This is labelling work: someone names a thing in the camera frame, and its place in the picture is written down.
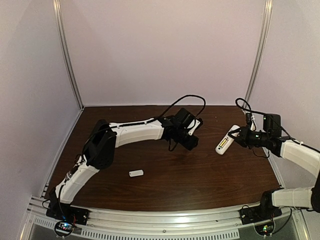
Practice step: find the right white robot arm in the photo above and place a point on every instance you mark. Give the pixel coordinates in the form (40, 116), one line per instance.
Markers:
(286, 148)

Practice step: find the left aluminium frame post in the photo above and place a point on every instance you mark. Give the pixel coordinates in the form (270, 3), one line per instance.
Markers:
(65, 52)

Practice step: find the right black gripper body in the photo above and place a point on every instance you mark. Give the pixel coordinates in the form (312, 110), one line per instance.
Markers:
(243, 137)

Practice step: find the circuit board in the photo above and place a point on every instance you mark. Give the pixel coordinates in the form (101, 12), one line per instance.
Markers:
(264, 229)
(63, 229)

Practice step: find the white remote control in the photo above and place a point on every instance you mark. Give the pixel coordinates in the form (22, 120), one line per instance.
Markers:
(224, 149)

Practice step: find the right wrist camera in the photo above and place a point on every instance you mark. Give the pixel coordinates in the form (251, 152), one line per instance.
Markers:
(250, 121)

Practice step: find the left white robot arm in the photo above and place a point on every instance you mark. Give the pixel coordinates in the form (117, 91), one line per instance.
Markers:
(98, 152)

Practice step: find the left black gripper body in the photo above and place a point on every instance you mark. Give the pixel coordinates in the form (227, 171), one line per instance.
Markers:
(189, 141)

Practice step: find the front aluminium rail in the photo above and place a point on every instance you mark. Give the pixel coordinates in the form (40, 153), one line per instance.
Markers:
(209, 224)

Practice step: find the white battery cover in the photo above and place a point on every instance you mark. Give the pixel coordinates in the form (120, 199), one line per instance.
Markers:
(136, 173)

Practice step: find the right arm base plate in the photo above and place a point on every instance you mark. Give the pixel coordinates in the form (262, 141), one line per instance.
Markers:
(255, 214)

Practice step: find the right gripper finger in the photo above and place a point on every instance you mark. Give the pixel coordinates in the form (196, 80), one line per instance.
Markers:
(241, 142)
(235, 132)

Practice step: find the right aluminium frame post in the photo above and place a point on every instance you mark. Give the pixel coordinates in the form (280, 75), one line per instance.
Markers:
(263, 37)

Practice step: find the right circuit board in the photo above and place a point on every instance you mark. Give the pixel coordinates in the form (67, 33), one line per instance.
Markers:
(264, 229)

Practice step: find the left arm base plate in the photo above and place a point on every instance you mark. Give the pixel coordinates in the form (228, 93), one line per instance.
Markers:
(68, 213)

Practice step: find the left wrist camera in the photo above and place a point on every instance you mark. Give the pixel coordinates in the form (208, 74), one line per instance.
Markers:
(194, 125)

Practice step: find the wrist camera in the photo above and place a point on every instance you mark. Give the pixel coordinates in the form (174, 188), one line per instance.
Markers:
(250, 121)
(194, 125)

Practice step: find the left circuit board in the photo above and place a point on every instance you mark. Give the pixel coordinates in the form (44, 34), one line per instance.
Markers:
(63, 229)

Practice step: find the aluminium frame post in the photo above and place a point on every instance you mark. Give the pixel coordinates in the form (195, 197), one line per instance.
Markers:
(65, 52)
(263, 37)

